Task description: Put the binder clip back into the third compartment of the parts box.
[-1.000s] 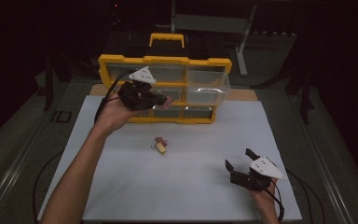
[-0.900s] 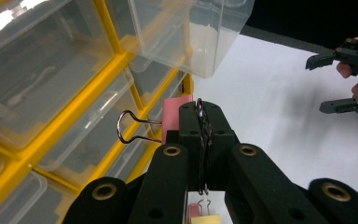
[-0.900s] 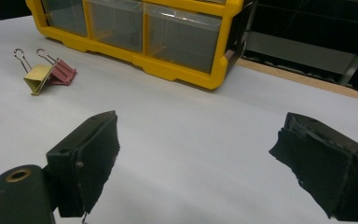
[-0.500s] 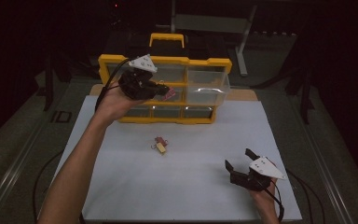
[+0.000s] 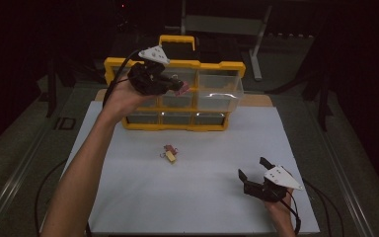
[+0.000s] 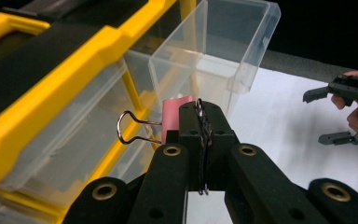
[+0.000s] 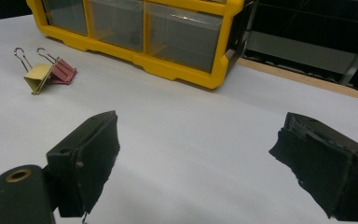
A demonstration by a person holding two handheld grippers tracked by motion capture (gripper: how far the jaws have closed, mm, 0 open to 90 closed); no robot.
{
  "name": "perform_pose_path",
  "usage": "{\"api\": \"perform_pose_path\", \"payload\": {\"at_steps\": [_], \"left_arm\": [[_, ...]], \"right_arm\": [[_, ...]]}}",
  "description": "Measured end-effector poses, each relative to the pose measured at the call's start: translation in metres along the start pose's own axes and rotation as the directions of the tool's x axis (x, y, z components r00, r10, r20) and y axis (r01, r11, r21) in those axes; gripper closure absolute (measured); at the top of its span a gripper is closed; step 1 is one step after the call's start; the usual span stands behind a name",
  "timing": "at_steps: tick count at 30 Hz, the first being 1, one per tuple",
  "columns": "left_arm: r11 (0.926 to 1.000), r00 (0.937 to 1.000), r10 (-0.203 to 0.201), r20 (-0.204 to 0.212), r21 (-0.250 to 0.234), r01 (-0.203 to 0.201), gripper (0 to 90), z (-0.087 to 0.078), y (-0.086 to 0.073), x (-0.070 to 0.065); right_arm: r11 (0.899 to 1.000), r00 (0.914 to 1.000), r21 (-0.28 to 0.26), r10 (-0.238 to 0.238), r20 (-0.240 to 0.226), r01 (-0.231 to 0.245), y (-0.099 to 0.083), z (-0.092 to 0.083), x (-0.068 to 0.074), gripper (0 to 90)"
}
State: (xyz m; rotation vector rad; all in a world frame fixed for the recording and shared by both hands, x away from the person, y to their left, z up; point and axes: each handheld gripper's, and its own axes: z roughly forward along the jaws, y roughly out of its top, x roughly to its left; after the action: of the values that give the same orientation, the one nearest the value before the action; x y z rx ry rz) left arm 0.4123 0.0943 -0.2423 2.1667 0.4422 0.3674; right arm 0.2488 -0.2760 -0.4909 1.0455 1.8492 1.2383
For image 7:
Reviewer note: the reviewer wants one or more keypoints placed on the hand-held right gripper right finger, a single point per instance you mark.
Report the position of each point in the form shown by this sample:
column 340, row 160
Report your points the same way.
column 326, row 168

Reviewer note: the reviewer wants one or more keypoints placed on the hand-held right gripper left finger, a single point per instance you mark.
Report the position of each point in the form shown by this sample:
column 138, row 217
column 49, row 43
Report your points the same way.
column 87, row 158

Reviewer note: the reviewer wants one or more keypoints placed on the pink binder clip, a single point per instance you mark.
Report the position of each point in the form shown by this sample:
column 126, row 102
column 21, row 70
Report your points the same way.
column 63, row 73

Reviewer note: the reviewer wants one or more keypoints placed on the yellow binder clip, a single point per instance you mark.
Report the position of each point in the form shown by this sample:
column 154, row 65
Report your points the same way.
column 38, row 77

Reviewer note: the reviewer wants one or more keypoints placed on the yellow drawer cabinet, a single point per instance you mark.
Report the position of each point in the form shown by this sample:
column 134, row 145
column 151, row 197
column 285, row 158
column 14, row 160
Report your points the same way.
column 167, row 70

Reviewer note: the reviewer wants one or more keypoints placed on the white table cover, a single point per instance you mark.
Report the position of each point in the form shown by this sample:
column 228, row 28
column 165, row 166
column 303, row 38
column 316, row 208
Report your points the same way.
column 183, row 130

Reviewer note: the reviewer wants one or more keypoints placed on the wide clear plastic drawer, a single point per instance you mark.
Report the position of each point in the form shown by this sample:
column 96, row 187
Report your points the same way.
column 183, row 40

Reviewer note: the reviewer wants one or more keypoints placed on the grey metal shelf frame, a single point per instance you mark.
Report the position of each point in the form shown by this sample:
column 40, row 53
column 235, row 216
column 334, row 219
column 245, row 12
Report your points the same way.
column 292, row 49

